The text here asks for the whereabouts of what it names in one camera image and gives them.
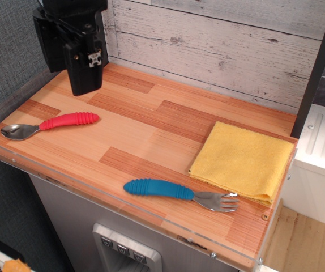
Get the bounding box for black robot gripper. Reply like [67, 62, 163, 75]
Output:
[33, 1, 108, 96]

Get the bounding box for red handled metal spoon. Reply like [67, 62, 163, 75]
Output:
[0, 112, 99, 141]

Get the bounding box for grey cabinet body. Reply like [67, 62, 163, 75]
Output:
[31, 176, 235, 271]

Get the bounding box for yellow folded cloth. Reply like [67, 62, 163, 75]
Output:
[189, 122, 294, 206]

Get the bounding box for silver dispenser panel with buttons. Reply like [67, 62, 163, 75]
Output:
[92, 223, 163, 271]

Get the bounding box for orange object bottom left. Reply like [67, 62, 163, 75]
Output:
[2, 259, 32, 272]

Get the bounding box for clear acrylic table edge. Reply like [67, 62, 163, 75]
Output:
[0, 136, 268, 271]

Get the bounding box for white toy sink unit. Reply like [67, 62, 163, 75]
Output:
[281, 68, 325, 223]

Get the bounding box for blue handled metal fork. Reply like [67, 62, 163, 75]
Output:
[123, 178, 238, 213]

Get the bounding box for dark right shelf post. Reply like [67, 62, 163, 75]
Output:
[290, 33, 325, 139]

